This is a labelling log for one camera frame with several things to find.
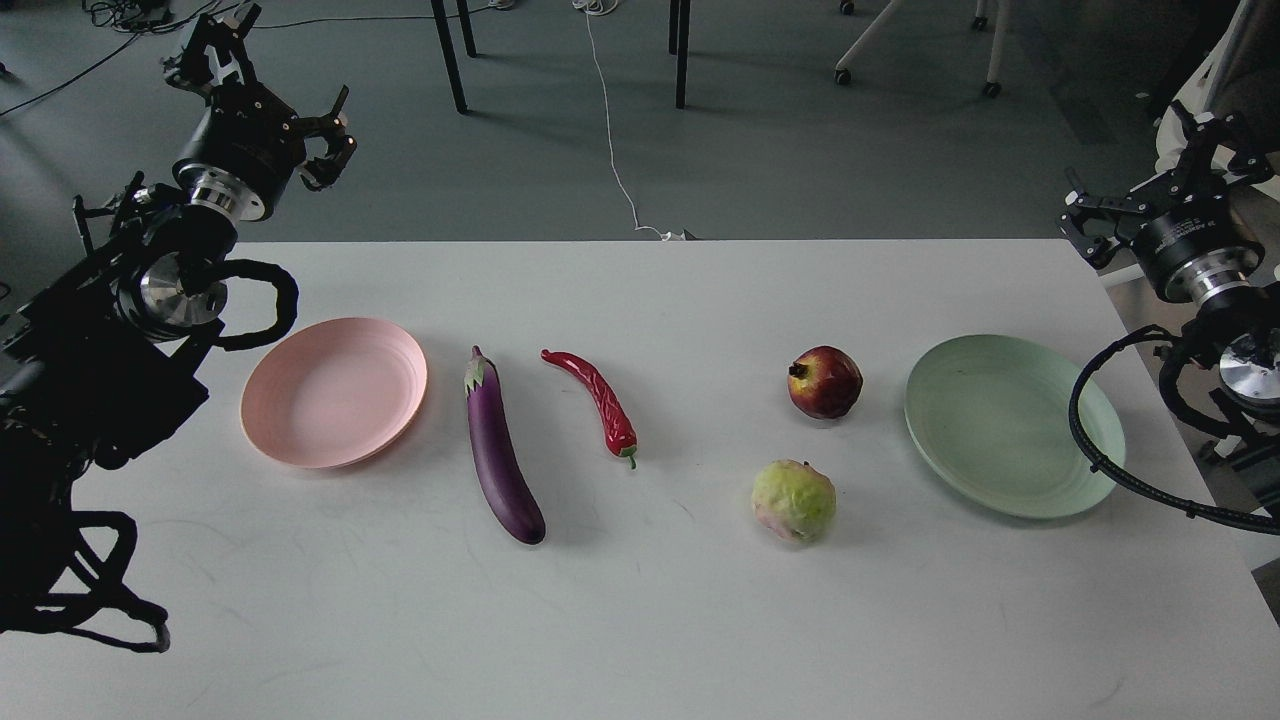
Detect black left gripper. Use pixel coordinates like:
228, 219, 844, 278
163, 3, 357, 222

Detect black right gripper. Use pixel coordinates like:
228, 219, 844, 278
1059, 100, 1276, 304

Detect red pomegranate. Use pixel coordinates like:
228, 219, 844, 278
787, 345, 865, 421

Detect purple eggplant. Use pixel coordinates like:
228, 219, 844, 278
463, 346, 547, 546

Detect red chili pepper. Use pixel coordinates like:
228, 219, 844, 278
540, 348, 637, 470

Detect green guava fruit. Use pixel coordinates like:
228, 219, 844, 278
750, 459, 837, 544

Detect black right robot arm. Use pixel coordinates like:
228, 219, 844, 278
1059, 101, 1277, 536

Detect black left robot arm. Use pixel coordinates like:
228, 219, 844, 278
1, 1, 356, 653

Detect black table leg left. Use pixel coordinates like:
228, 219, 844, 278
429, 0, 477, 115

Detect black table leg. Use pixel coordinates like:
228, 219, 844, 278
668, 0, 692, 110
429, 0, 477, 115

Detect pink plate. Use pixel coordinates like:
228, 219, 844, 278
239, 316, 430, 469

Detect green plate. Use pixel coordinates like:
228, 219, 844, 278
904, 334, 1116, 520

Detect white chair base with casters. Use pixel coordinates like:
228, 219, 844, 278
829, 1, 1018, 99

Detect black table leg right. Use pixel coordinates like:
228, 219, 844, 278
668, 0, 692, 110

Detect black floor cables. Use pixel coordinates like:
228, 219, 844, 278
0, 0, 442, 119

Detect white floor cable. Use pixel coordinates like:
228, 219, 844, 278
572, 0, 686, 242

